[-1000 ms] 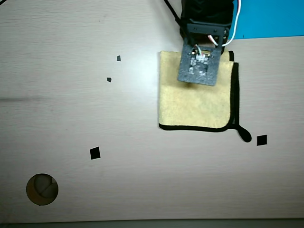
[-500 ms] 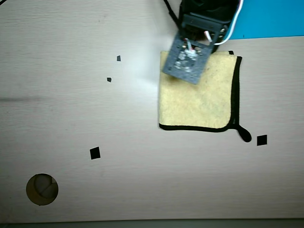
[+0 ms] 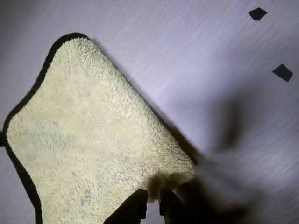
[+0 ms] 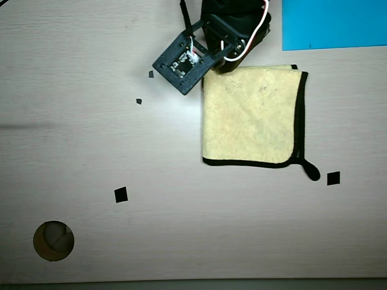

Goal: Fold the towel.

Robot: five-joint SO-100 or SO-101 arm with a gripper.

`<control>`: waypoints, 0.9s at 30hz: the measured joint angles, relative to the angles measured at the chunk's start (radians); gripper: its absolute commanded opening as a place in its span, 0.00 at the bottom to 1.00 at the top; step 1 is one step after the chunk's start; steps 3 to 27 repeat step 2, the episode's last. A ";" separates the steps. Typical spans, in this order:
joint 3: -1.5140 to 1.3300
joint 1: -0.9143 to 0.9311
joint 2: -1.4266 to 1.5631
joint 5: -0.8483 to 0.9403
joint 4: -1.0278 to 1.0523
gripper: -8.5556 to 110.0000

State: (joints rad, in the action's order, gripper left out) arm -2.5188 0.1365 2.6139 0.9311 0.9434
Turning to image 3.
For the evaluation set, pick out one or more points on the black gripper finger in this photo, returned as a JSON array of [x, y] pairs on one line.
[[172, 207], [136, 205]]

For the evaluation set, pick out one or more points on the yellow towel with black trim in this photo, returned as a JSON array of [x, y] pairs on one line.
[[93, 116]]

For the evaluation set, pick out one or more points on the black square tape marker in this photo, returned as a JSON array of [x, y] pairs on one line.
[[257, 14], [282, 72]]

